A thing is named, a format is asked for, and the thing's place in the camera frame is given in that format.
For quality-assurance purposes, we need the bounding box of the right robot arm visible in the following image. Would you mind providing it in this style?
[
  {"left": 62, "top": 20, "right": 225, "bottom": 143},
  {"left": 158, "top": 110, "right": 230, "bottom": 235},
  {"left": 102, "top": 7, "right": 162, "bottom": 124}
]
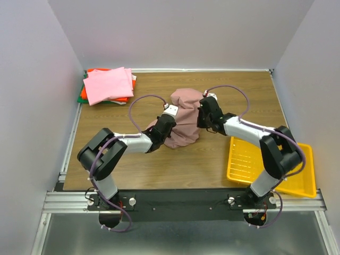
[{"left": 197, "top": 96, "right": 306, "bottom": 207}]

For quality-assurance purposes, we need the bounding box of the dusty pink graphic t-shirt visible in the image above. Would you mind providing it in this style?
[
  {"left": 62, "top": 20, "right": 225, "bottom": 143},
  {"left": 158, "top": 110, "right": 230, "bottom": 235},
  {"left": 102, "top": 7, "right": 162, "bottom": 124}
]
[{"left": 164, "top": 88, "right": 203, "bottom": 149}]

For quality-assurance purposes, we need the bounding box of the purple cable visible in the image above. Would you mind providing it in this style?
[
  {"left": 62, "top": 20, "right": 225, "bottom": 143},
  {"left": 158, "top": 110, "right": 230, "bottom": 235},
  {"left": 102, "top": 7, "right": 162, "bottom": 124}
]
[
  {"left": 204, "top": 84, "right": 308, "bottom": 229},
  {"left": 89, "top": 95, "right": 169, "bottom": 233}
]

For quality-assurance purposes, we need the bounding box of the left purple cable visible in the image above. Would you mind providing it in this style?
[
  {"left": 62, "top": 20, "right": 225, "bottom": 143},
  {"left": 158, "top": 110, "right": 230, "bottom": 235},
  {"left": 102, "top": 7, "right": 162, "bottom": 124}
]
[{"left": 89, "top": 95, "right": 169, "bottom": 233}]

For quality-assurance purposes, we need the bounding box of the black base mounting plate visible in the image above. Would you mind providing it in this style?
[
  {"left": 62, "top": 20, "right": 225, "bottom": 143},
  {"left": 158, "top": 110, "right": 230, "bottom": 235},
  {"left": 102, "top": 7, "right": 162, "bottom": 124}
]
[{"left": 87, "top": 188, "right": 277, "bottom": 229}]

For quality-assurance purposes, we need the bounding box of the folded orange t-shirt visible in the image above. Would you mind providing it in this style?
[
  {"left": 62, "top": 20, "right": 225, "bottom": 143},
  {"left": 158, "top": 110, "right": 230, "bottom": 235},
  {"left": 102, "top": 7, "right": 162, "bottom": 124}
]
[{"left": 80, "top": 68, "right": 137, "bottom": 105}]

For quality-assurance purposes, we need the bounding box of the folded pink t-shirt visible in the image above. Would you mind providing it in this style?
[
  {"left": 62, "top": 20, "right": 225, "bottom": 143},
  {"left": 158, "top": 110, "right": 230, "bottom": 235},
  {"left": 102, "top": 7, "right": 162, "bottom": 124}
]
[{"left": 83, "top": 66, "right": 134, "bottom": 106}]

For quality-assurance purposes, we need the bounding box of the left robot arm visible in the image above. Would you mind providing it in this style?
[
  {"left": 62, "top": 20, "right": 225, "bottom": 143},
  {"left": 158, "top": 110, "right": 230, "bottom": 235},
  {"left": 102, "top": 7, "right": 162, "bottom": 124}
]
[{"left": 77, "top": 113, "right": 176, "bottom": 200}]

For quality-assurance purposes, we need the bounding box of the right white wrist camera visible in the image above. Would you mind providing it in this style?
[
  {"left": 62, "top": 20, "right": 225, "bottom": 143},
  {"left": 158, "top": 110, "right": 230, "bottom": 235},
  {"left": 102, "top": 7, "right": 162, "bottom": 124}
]
[{"left": 203, "top": 90, "right": 218, "bottom": 101}]

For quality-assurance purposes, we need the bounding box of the yellow plastic tray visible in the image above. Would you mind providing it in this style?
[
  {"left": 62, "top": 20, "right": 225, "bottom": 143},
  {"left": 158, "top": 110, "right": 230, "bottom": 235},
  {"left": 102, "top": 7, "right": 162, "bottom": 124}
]
[{"left": 226, "top": 137, "right": 317, "bottom": 198}]

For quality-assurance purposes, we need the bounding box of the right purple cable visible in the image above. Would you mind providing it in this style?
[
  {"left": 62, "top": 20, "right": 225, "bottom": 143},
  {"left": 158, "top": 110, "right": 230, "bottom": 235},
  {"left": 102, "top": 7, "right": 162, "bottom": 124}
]
[{"left": 204, "top": 84, "right": 308, "bottom": 229}]

